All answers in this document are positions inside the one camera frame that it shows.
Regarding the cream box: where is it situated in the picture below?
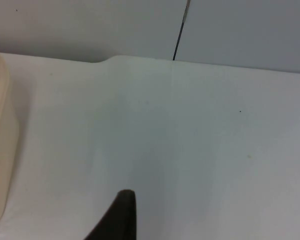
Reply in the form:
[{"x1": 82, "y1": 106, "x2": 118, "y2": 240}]
[{"x1": 0, "y1": 46, "x2": 21, "y2": 227}]

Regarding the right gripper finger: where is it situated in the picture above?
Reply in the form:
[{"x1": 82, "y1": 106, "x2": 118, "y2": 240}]
[{"x1": 83, "y1": 189, "x2": 137, "y2": 240}]

